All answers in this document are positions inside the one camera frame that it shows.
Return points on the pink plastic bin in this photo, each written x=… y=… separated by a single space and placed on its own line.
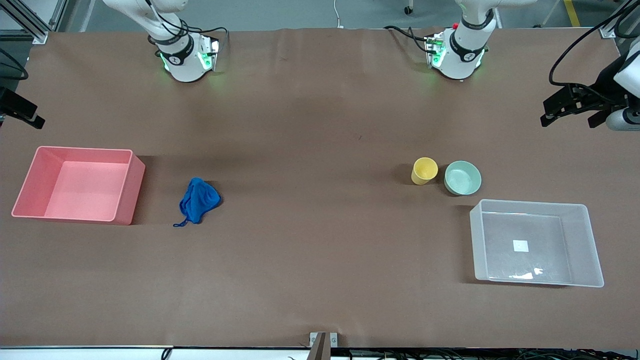
x=80 y=190

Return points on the mint green bowl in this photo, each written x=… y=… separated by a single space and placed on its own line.
x=462 y=178

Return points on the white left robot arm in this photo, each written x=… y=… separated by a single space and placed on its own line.
x=460 y=60

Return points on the black caster wheel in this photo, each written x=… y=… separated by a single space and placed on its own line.
x=409 y=9

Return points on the aluminium frame profile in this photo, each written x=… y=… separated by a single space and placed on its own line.
x=30 y=22
x=612 y=27

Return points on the blue cloth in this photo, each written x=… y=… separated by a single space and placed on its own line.
x=200 y=200

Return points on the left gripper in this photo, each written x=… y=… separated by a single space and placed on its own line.
x=603 y=92

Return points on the metal table edge bracket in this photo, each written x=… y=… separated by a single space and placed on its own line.
x=323 y=345

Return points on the white square label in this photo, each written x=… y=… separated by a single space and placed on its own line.
x=520 y=245

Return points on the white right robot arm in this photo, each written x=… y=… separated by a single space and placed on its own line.
x=182 y=62

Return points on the clear plastic bin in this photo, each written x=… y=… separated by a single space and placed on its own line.
x=580 y=250

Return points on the yellow plastic cup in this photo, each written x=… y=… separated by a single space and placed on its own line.
x=424 y=170

